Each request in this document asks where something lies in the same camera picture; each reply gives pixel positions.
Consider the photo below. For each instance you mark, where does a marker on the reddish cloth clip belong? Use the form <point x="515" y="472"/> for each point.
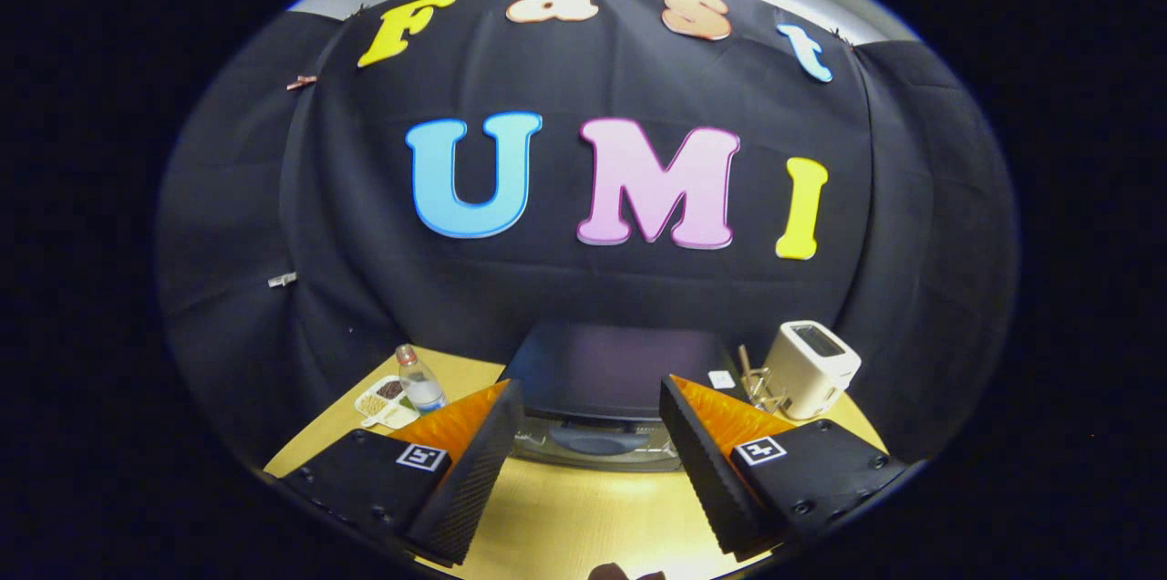
<point x="301" y="82"/>

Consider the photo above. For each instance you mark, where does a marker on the wooden stick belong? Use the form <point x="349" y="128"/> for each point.
<point x="744" y="361"/>

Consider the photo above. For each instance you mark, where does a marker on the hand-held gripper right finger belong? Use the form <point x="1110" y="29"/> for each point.
<point x="707" y="471"/>

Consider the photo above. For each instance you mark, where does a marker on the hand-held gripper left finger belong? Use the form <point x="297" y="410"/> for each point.
<point x="474" y="471"/>

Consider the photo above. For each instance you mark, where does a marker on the clear plastic water bottle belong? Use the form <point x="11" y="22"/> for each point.
<point x="422" y="390"/>

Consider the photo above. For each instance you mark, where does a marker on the white divided snack tray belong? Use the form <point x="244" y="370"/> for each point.
<point x="383" y="402"/>

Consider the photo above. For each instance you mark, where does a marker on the black toaster oven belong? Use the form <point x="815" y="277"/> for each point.
<point x="611" y="370"/>

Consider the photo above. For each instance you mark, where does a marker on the silver cloth clip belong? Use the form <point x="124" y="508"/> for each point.
<point x="282" y="279"/>

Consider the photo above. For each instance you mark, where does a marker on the white pop-up toaster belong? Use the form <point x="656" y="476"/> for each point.
<point x="807" y="375"/>

